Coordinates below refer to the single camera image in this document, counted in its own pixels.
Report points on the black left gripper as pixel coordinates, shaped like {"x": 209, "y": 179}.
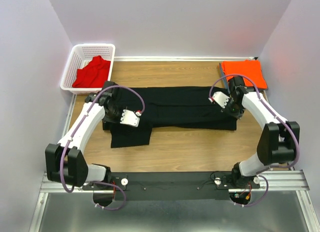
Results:
{"x": 118, "y": 119}

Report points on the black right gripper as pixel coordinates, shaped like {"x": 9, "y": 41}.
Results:
{"x": 236, "y": 115}

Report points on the black t shirt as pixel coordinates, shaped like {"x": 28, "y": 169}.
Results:
{"x": 182, "y": 106}

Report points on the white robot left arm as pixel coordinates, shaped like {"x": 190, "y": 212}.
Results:
{"x": 65, "y": 162}

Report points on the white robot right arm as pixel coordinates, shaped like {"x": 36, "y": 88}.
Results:
{"x": 278, "y": 146}

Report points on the red crumpled shirt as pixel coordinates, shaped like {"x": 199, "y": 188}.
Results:
{"x": 94, "y": 74}

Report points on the folded orange shirt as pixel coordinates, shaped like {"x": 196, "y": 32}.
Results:
{"x": 249, "y": 68}

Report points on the white plastic laundry basket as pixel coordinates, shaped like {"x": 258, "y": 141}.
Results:
{"x": 79, "y": 57}

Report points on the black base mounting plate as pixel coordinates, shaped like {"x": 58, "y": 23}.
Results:
{"x": 185, "y": 193}

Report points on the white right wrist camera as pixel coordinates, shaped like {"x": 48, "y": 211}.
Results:
{"x": 221, "y": 99}

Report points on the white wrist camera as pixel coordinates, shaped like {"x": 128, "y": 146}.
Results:
{"x": 221, "y": 99}
{"x": 130, "y": 118}

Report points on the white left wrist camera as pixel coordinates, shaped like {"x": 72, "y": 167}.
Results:
{"x": 130, "y": 118}

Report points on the aluminium left side rail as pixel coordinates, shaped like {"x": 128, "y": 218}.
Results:
{"x": 64, "y": 121}

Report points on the aluminium rail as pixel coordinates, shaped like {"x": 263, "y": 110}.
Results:
{"x": 64, "y": 121}
{"x": 276, "y": 180}

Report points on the aluminium front rail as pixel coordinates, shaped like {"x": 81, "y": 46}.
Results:
{"x": 276, "y": 180}

